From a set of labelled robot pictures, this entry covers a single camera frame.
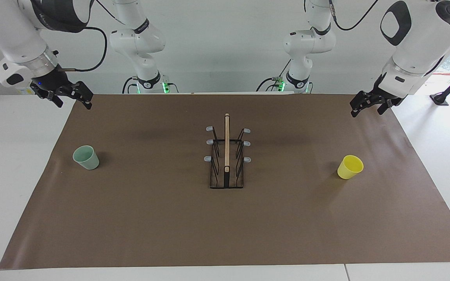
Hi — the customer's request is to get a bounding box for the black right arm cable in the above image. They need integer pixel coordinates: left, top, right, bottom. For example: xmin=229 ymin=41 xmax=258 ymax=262
xmin=59 ymin=0 xmax=129 ymax=73

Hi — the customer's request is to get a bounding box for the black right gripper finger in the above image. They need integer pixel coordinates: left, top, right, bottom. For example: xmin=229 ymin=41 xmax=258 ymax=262
xmin=70 ymin=81 xmax=94 ymax=110
xmin=39 ymin=91 xmax=64 ymax=108

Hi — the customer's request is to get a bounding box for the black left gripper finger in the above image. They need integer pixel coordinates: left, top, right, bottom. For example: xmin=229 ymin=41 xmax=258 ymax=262
xmin=377 ymin=98 xmax=402 ymax=115
xmin=350 ymin=90 xmax=379 ymax=118

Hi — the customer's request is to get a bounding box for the black base cable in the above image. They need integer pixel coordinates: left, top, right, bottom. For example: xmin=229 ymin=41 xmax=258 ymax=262
xmin=256 ymin=59 xmax=293 ymax=92
xmin=122 ymin=76 xmax=179 ymax=94

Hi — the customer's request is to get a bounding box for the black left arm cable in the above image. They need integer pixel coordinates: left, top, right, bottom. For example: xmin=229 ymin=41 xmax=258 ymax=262
xmin=303 ymin=0 xmax=379 ymax=31

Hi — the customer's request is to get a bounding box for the pale green plastic cup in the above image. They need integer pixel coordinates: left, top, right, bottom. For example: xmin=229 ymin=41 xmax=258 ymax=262
xmin=72 ymin=145 xmax=100 ymax=171

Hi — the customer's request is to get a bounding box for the yellow plastic cup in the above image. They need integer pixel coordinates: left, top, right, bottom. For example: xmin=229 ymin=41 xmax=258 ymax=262
xmin=337 ymin=155 xmax=364 ymax=180

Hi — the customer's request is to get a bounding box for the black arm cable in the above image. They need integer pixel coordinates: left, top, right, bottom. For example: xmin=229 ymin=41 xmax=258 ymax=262
xmin=303 ymin=0 xmax=379 ymax=31
xmin=59 ymin=0 xmax=129 ymax=73

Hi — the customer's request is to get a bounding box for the brown paper table mat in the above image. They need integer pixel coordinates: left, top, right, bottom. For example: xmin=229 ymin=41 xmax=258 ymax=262
xmin=0 ymin=93 xmax=450 ymax=270

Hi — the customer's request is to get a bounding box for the black wire cup rack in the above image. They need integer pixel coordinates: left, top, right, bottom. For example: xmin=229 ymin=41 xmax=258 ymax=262
xmin=204 ymin=113 xmax=252 ymax=190

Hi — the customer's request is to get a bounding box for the black left base cable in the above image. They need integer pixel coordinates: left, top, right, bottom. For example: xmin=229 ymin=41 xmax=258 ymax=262
xmin=256 ymin=59 xmax=293 ymax=92

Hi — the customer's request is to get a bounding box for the black right base cable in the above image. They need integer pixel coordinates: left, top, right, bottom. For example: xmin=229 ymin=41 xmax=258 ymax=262
xmin=122 ymin=76 xmax=179 ymax=94

